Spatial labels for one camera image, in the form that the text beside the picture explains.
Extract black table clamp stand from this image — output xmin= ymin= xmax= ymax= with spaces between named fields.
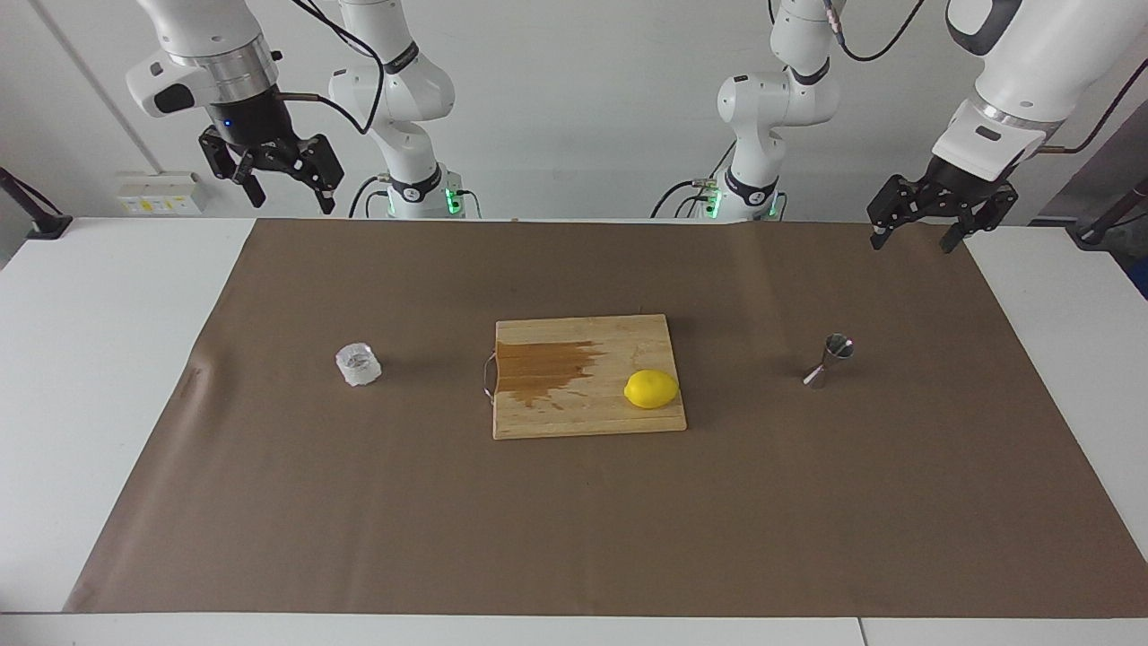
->
xmin=1067 ymin=175 xmax=1148 ymax=249
xmin=0 ymin=167 xmax=74 ymax=240

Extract wooden cutting board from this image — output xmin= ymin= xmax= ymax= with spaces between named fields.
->
xmin=483 ymin=313 xmax=688 ymax=441

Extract yellow lemon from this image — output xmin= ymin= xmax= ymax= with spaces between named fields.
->
xmin=624 ymin=369 xmax=680 ymax=410

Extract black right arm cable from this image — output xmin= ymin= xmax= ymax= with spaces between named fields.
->
xmin=274 ymin=0 xmax=387 ymax=135

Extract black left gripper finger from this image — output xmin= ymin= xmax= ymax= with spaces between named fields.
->
xmin=866 ymin=173 xmax=916 ymax=251
xmin=939 ymin=193 xmax=1019 ymax=255

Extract black right base cables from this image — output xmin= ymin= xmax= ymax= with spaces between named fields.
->
xmin=348 ymin=175 xmax=482 ymax=221

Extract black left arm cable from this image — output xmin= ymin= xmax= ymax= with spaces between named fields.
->
xmin=830 ymin=0 xmax=1148 ymax=155

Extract black base cables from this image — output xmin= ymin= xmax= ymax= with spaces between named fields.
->
xmin=348 ymin=175 xmax=482 ymax=221
xmin=650 ymin=175 xmax=720 ymax=221

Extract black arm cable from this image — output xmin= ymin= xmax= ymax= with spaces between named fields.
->
xmin=830 ymin=0 xmax=1148 ymax=155
xmin=274 ymin=0 xmax=387 ymax=135

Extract steel cocktail jigger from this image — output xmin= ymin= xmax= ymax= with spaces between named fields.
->
xmin=803 ymin=333 xmax=855 ymax=389

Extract black left base cables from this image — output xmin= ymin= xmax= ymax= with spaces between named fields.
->
xmin=650 ymin=175 xmax=720 ymax=221

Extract white wall socket box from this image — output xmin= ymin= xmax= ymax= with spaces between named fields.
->
xmin=117 ymin=172 xmax=207 ymax=216

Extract brown paper table mat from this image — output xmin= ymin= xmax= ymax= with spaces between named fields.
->
xmin=63 ymin=218 xmax=1148 ymax=620

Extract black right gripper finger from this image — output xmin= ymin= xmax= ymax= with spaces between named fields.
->
xmin=291 ymin=133 xmax=346 ymax=214
xmin=198 ymin=126 xmax=267 ymax=209

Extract clear textured glass cup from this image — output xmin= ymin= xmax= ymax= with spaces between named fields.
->
xmin=335 ymin=342 xmax=383 ymax=388

